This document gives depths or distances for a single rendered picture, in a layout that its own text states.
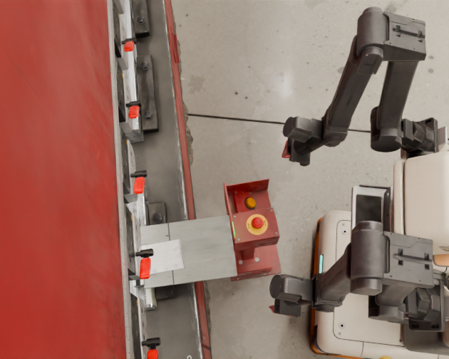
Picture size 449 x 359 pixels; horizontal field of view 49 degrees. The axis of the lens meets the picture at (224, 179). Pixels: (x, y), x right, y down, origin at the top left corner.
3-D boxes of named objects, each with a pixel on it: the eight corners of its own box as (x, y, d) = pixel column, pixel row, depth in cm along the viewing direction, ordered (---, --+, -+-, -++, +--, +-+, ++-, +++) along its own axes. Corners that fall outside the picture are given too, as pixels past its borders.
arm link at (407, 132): (417, 142, 125) (416, 124, 127) (392, 129, 120) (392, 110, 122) (386, 152, 132) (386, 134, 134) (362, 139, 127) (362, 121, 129)
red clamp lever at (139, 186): (144, 187, 113) (146, 168, 122) (126, 190, 113) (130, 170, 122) (145, 194, 114) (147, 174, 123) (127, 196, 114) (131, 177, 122)
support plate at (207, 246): (237, 276, 138) (237, 276, 137) (145, 288, 138) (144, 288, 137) (229, 216, 145) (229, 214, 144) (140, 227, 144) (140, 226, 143)
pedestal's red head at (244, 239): (277, 244, 175) (281, 231, 158) (233, 251, 174) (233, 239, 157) (266, 192, 182) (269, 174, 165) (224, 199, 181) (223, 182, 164)
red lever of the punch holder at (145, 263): (150, 273, 106) (152, 246, 115) (132, 276, 106) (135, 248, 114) (152, 280, 107) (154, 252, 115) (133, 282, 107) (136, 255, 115)
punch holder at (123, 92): (133, 134, 134) (120, 105, 119) (102, 139, 134) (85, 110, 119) (130, 88, 139) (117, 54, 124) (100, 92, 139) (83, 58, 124)
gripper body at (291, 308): (275, 313, 126) (291, 312, 120) (278, 273, 130) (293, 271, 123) (296, 317, 128) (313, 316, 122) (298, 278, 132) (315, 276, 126)
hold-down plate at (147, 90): (159, 132, 168) (157, 127, 165) (143, 134, 168) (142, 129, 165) (152, 58, 178) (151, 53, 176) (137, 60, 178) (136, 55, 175)
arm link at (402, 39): (436, 48, 87) (434, 3, 90) (357, 49, 90) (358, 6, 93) (400, 152, 128) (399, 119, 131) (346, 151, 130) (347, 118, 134)
